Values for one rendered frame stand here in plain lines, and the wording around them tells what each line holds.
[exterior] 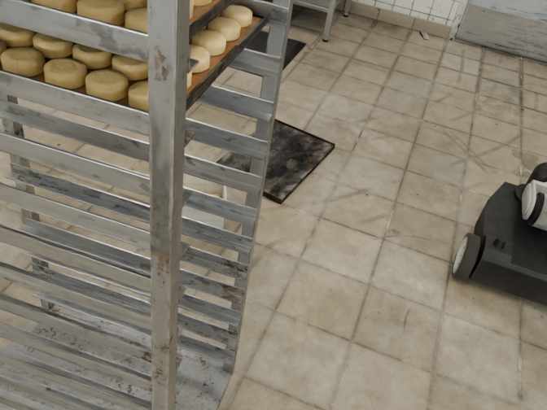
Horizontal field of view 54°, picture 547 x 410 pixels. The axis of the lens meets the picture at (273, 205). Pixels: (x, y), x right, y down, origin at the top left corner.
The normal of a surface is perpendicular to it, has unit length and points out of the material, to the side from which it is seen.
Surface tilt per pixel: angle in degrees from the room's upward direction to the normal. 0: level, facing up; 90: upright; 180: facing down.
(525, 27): 90
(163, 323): 90
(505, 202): 0
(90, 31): 90
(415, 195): 0
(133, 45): 90
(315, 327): 0
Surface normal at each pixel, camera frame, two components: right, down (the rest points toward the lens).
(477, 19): -0.35, 0.56
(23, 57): 0.14, -0.76
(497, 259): -0.15, -0.13
